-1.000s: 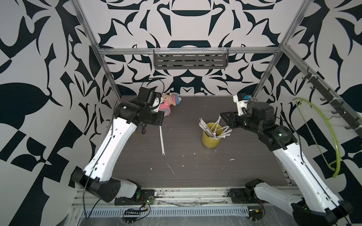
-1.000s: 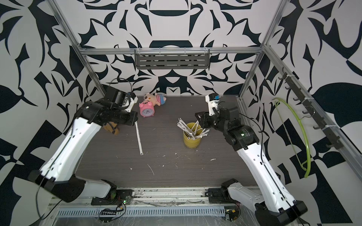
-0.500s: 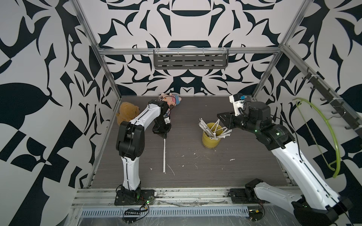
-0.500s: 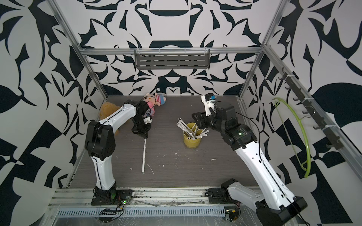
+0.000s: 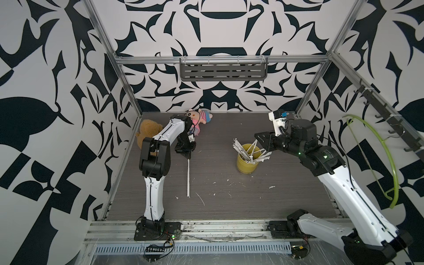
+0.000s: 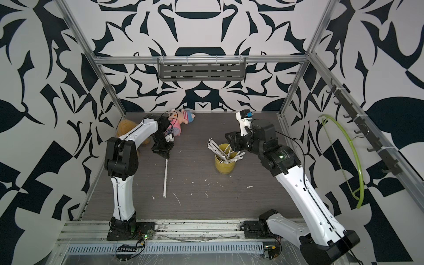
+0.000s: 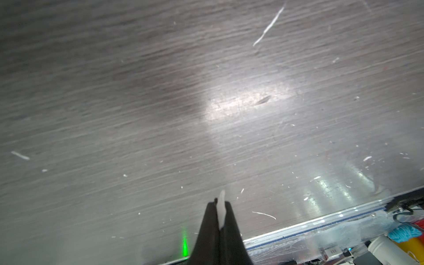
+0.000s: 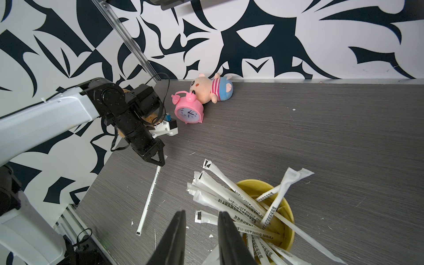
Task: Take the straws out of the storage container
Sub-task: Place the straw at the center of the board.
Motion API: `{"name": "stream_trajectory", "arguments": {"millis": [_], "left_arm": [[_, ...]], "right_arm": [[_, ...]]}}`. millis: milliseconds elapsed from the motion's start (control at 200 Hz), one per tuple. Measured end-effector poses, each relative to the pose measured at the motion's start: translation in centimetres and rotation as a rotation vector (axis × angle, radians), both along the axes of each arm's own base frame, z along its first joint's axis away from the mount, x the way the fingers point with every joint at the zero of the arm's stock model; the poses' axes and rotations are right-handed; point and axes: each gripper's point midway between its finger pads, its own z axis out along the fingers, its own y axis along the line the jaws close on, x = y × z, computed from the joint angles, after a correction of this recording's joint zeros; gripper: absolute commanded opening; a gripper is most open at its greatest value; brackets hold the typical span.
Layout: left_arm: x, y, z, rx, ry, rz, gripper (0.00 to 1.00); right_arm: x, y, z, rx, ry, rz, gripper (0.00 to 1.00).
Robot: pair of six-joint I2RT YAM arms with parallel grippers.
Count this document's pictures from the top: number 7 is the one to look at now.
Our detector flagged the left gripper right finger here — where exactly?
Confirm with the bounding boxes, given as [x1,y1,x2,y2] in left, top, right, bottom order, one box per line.
[219,202,253,265]

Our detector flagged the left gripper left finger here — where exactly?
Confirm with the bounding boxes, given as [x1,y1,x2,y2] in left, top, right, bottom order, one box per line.
[187,199,220,265]

